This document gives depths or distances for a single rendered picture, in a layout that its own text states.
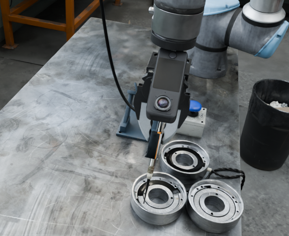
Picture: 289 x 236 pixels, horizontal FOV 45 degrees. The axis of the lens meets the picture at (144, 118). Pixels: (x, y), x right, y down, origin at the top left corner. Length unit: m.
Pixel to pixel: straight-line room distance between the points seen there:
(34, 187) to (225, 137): 0.47
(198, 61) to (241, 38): 0.16
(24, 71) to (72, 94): 1.75
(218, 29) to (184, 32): 0.56
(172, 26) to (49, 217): 0.40
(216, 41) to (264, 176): 1.14
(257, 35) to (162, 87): 0.57
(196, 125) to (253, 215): 1.06
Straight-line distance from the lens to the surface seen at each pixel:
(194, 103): 0.86
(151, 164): 0.64
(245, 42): 1.06
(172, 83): 0.51
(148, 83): 0.57
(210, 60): 1.12
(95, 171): 0.75
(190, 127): 0.86
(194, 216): 0.67
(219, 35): 1.08
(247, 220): 1.82
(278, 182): 2.08
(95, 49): 1.23
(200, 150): 0.79
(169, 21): 0.51
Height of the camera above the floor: 1.34
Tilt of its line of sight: 37 degrees down
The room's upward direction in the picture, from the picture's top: 8 degrees clockwise
